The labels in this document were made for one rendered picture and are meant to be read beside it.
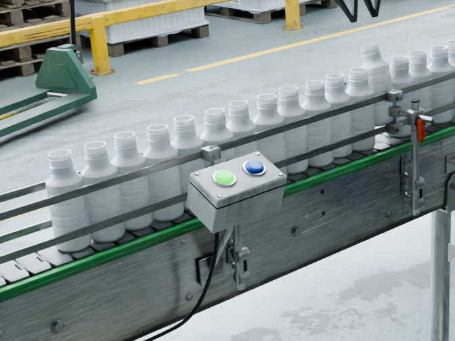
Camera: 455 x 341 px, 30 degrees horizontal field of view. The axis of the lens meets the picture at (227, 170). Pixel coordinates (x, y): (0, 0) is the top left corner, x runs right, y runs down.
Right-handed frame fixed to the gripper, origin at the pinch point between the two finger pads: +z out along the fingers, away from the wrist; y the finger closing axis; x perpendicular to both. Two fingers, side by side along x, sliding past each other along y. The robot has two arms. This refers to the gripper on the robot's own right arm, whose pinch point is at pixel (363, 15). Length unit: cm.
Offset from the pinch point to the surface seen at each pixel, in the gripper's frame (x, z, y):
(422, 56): -11.5, 11.1, -2.5
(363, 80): 6.2, 12.5, -2.8
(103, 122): -113, 24, 378
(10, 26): -125, -62, 531
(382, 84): 1.1, 14.4, -2.3
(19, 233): 79, 21, 5
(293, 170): 25.3, 25.6, 0.9
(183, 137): 49, 13, -2
